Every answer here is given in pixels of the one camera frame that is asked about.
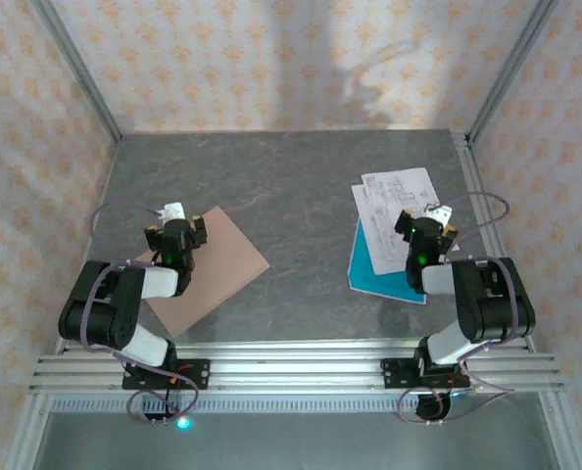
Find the paper with L-shaped drawing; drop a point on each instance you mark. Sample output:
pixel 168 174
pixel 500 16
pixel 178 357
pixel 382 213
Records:
pixel 413 182

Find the paper with small drawings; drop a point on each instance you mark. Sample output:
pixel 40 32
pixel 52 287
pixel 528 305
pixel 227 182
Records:
pixel 379 235

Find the aluminium side rail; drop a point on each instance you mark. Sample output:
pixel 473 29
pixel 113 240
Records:
pixel 487 220

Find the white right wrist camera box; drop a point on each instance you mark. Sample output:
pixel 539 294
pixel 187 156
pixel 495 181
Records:
pixel 440 214

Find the aluminium frame post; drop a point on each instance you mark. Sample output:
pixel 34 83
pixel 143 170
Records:
pixel 82 73
pixel 511 68

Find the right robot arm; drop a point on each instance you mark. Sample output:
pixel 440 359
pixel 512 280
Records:
pixel 497 313

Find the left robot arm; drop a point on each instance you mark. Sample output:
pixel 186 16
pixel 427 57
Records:
pixel 100 313

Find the blue plastic sheet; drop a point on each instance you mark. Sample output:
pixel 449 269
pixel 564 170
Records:
pixel 364 279

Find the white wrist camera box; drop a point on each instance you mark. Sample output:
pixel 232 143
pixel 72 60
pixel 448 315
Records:
pixel 172 211
pixel 440 214

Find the pink file folder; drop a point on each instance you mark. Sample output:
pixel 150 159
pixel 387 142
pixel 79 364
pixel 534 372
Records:
pixel 222 264

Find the aluminium frame leg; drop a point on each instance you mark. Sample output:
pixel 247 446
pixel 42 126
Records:
pixel 26 436
pixel 563 436

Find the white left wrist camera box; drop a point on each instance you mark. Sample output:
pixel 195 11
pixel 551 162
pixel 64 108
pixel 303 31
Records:
pixel 172 211

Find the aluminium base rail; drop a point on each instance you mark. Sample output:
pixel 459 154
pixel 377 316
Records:
pixel 296 362

